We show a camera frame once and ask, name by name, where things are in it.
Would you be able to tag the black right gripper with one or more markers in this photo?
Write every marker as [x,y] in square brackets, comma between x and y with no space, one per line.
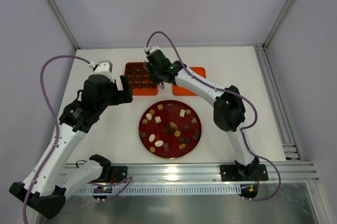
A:
[153,69]

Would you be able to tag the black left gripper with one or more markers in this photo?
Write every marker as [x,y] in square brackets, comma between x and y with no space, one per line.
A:
[122,93]

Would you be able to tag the dark flower chocolate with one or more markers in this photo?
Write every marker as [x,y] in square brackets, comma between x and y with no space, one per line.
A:
[186,128]

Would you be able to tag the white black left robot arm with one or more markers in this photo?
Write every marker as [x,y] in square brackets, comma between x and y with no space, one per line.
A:
[45,190]

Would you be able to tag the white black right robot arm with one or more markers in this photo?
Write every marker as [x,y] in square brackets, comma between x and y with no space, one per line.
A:
[227,103]

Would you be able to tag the orange compartment chocolate box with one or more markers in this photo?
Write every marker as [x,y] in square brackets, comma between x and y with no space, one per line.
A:
[139,79]

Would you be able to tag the tan square chocolate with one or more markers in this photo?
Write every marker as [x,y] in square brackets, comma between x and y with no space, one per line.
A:
[160,107]

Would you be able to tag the cream round chocolate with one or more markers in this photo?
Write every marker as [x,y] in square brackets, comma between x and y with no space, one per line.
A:
[149,116]

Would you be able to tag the white square chocolate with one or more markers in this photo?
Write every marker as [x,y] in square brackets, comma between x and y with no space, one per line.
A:
[182,113]

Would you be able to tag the cream cube chocolate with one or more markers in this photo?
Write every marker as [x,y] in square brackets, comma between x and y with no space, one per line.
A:
[157,119]

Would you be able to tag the tan heart chocolate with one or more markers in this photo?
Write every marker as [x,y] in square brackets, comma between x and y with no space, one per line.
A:
[194,120]

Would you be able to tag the tan scalloped round chocolate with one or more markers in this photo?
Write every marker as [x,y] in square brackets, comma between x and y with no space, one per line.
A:
[177,133]

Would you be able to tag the white oval chocolate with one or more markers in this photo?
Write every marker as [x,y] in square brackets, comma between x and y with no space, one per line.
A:
[159,143]

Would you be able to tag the dark striped square chocolate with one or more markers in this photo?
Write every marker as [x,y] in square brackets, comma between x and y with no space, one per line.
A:
[187,140]

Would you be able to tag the brown rectangular chocolate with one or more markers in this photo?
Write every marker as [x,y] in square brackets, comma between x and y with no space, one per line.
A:
[166,147]

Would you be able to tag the tan bar chocolate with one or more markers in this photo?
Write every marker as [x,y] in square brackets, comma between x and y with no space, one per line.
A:
[182,146]

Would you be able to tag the orange box lid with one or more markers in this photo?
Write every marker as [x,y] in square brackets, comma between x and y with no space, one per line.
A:
[180,91]

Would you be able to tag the round red plate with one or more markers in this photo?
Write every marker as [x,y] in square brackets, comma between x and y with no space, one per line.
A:
[170,122]

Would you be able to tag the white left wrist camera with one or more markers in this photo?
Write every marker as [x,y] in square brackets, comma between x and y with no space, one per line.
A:
[102,68]

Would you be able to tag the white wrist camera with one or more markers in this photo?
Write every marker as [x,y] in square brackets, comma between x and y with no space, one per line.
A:
[148,50]
[102,68]

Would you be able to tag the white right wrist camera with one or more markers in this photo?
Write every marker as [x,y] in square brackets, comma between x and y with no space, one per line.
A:
[148,50]

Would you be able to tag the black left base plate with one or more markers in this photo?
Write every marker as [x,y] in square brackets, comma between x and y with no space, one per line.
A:
[117,174]

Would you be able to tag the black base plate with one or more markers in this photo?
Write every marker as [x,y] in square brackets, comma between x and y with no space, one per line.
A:
[236,173]
[117,174]

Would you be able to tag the grey perforated cable tray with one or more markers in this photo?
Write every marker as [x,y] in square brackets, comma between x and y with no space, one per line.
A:
[160,190]

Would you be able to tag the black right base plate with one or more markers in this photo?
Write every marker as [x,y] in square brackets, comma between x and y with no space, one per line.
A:
[236,173]

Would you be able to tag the aluminium mounting rail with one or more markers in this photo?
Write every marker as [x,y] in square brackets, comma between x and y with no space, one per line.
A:
[289,171]

